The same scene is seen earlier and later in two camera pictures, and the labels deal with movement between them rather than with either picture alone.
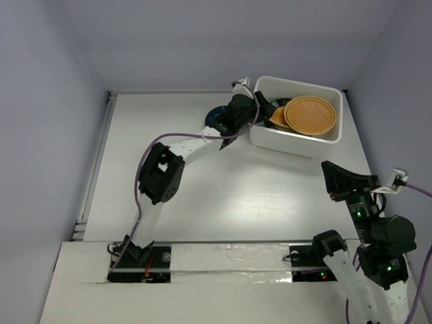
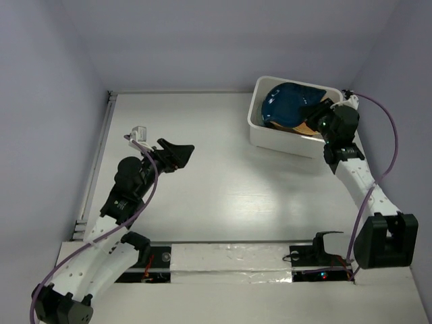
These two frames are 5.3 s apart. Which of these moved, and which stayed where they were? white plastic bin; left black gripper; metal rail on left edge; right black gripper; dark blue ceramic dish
Moved: right black gripper; dark blue ceramic dish; left black gripper
Stayed: white plastic bin; metal rail on left edge
